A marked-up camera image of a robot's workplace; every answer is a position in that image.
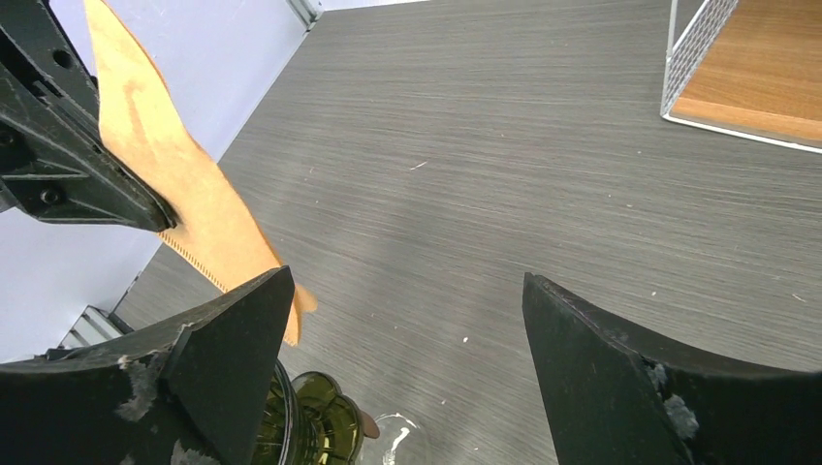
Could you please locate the brown paper coffee filter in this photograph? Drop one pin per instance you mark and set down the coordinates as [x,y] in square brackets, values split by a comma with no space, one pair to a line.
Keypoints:
[215,231]

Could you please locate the dark green glass dripper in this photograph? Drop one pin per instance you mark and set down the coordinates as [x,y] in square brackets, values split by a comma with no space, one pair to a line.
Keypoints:
[308,420]

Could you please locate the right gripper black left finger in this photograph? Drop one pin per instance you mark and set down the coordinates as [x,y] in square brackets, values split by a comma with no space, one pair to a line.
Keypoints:
[188,390]

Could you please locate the white wire wooden shelf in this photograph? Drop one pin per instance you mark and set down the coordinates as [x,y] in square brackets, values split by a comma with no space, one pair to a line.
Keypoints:
[749,69]

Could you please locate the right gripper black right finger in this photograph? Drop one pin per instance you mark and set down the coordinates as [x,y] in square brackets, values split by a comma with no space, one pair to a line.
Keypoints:
[616,392]

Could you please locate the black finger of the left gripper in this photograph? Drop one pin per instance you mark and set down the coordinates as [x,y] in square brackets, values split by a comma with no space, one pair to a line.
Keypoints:
[54,166]

